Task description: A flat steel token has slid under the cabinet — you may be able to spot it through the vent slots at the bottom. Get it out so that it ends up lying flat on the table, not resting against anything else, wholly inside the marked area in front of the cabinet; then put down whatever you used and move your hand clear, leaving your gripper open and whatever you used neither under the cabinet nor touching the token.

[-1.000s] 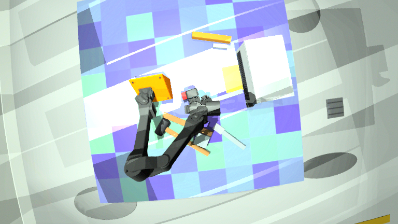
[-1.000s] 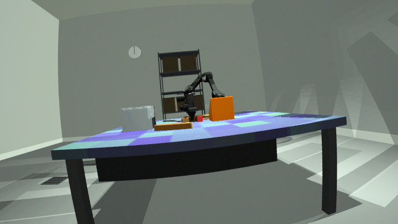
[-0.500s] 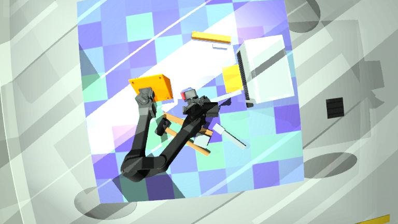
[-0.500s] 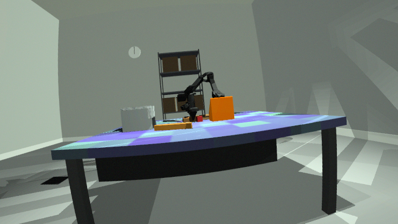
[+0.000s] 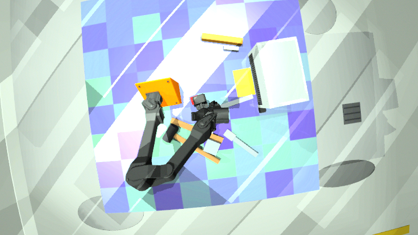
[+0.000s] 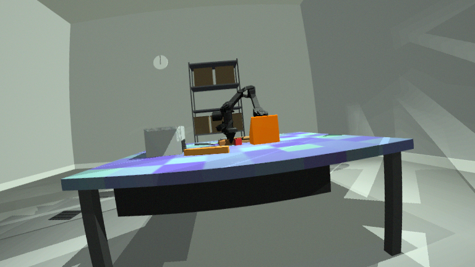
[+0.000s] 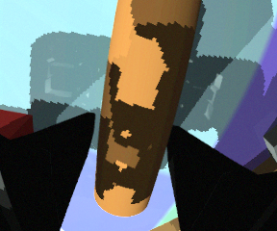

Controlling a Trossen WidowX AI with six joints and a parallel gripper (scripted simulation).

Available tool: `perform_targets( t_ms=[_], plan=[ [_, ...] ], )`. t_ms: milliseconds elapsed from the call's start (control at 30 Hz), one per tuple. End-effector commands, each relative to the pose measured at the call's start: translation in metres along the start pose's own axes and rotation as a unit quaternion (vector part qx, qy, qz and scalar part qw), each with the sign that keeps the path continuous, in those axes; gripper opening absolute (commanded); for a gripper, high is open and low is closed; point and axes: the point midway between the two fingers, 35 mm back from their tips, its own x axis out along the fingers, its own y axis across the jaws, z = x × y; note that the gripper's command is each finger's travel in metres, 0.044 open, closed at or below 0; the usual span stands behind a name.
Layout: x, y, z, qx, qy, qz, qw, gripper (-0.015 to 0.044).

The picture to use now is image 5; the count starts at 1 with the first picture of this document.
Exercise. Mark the yellow bar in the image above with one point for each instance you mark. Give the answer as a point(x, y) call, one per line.
point(222, 39)

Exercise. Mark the orange bar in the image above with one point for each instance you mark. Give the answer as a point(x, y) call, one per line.
point(189, 127)

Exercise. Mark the grey metal cabinet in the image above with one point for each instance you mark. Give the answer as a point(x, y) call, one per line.
point(278, 74)

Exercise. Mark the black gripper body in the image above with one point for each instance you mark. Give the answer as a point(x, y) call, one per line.
point(199, 101)

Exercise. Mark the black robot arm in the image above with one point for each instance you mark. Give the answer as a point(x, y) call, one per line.
point(142, 174)

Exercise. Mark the brown cylinder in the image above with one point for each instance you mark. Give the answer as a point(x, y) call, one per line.
point(237, 101)

